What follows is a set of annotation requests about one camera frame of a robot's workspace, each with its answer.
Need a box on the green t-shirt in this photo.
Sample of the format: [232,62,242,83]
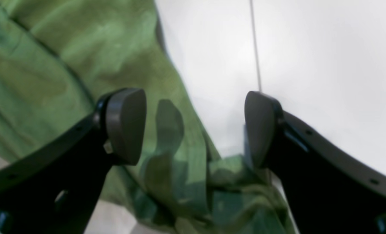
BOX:
[0,0,295,234]

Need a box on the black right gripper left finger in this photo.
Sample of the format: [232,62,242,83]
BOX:
[0,88,147,234]

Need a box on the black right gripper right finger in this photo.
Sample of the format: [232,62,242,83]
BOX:
[244,91,386,234]

